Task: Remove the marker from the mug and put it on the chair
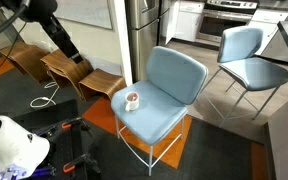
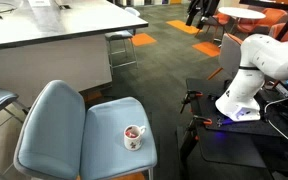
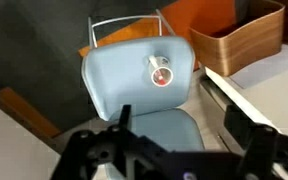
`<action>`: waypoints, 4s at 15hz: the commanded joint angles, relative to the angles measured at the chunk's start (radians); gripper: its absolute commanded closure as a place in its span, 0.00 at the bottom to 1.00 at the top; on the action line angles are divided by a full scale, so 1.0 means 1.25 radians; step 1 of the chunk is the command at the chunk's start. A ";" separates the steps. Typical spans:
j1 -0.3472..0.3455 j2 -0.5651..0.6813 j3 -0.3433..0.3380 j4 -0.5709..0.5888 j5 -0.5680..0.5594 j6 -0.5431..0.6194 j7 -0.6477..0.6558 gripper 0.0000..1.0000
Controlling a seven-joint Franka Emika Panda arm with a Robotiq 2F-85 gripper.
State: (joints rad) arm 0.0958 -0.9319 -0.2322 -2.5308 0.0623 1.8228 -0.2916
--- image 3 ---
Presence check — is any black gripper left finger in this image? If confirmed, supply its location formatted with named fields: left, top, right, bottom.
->
left=52, top=105, right=170, bottom=180

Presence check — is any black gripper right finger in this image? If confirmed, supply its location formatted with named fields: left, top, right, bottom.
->
left=224, top=105, right=288, bottom=180

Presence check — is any light blue chair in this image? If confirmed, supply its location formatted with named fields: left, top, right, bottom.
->
left=81, top=19, right=204, bottom=151

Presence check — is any red and white marker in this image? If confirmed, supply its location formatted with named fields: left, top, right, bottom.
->
left=158, top=76, right=166, bottom=84

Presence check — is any white ceramic mug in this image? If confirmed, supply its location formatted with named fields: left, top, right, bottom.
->
left=148, top=56, right=174, bottom=87

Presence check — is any white desk with grey edge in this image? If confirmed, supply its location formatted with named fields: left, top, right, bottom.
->
left=199, top=43, right=288, bottom=180

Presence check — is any curved wooden bin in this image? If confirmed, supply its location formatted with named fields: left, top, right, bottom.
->
left=190, top=0, right=285, bottom=76

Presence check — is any orange floor panel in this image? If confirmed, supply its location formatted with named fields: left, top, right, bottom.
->
left=78, top=0, right=237, bottom=71

